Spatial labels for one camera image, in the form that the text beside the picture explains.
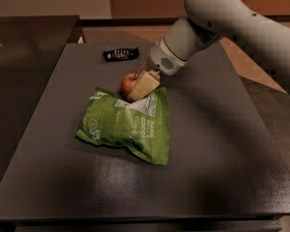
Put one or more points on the green rice chip bag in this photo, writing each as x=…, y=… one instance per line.
x=141, y=126

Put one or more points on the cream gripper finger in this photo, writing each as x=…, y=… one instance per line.
x=145, y=83

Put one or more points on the black snack bar wrapper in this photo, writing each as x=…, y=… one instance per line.
x=121, y=54

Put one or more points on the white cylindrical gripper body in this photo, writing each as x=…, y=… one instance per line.
x=162, y=60

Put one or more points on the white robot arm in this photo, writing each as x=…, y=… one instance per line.
x=206, y=21

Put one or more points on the red apple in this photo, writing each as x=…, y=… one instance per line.
x=127, y=83

